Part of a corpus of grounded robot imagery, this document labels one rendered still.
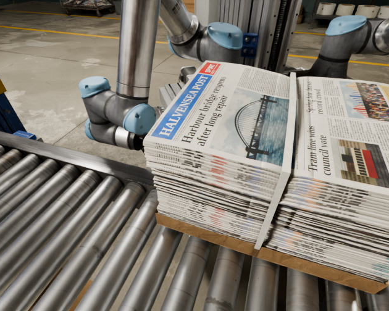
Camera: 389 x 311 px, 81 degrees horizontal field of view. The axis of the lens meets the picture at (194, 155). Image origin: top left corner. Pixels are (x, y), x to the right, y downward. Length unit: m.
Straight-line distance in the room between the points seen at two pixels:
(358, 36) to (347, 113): 0.72
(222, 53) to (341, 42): 0.48
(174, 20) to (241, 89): 0.44
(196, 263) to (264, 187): 0.21
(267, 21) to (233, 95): 0.61
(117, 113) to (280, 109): 0.35
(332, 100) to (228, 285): 0.35
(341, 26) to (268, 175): 0.86
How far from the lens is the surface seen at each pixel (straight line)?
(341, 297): 0.50
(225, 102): 0.38
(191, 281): 0.44
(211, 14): 1.23
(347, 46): 1.11
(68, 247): 0.54
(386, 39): 1.10
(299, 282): 0.48
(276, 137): 0.33
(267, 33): 0.99
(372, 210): 0.33
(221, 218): 0.39
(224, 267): 0.45
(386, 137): 0.39
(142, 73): 0.53
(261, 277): 0.46
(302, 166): 0.29
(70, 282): 0.49
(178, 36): 0.85
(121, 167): 0.62
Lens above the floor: 1.21
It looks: 41 degrees down
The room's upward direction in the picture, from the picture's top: straight up
